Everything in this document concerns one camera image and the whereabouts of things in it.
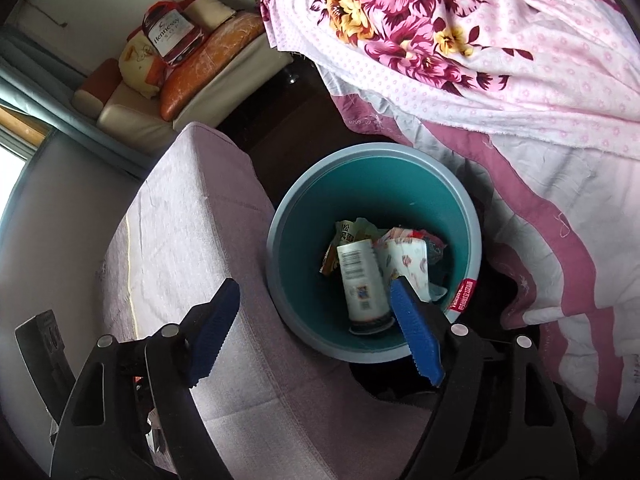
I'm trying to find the white plastic wrapper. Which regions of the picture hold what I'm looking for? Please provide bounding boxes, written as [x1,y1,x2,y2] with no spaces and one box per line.
[382,240,448,306]

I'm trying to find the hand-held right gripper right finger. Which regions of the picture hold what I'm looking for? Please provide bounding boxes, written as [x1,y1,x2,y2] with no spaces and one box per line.
[389,277,576,480]

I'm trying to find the window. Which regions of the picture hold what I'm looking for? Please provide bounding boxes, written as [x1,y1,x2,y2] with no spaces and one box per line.
[0,145,31,221]

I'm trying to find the teal curtain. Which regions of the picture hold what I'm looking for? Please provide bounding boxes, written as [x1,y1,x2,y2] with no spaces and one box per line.
[0,25,106,136]

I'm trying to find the cream leather sofa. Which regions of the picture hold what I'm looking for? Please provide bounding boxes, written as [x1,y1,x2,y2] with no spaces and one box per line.
[72,0,293,143]

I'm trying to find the pink and white quilt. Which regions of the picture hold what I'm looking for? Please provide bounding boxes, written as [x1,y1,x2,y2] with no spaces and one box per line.
[332,95,640,466]

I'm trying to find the cream pillow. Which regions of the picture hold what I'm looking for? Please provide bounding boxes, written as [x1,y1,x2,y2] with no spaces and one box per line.
[187,0,236,31]

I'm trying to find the wooden window frame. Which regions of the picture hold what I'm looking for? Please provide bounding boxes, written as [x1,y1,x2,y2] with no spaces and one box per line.
[0,105,51,146]

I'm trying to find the cream yellow snack packet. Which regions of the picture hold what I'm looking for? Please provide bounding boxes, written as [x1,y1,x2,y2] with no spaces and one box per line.
[320,217,382,276]

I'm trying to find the orange seat cushion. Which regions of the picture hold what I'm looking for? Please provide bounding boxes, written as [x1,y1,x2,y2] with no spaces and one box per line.
[160,12,266,121]

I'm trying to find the orange sofa armrest pad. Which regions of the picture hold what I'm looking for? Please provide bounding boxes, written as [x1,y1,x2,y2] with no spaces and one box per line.
[72,57,121,118]

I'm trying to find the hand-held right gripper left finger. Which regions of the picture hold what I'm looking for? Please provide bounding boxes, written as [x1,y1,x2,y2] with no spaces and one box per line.
[50,277,241,480]

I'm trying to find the floral pink bedsheet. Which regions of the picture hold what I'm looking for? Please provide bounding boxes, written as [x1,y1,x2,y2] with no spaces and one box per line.
[260,0,640,148]

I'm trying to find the red bottle-shaped pillow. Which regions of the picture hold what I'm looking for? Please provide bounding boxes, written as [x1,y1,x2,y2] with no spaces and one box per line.
[142,0,211,66]

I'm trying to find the grey padded panel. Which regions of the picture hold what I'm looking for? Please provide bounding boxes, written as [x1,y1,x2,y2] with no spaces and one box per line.
[0,130,151,411]

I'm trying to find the teal trash bin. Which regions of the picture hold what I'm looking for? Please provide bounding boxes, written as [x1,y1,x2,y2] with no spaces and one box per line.
[266,142,483,363]

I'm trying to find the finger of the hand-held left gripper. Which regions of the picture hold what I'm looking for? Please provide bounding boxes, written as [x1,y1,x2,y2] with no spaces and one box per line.
[15,310,77,411]

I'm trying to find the yellow printed pillow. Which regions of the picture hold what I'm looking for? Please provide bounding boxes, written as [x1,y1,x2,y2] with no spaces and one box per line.
[119,42,163,100]

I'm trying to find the white drink bottle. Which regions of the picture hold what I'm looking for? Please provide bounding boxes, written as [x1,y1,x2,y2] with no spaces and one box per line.
[336,240,396,333]

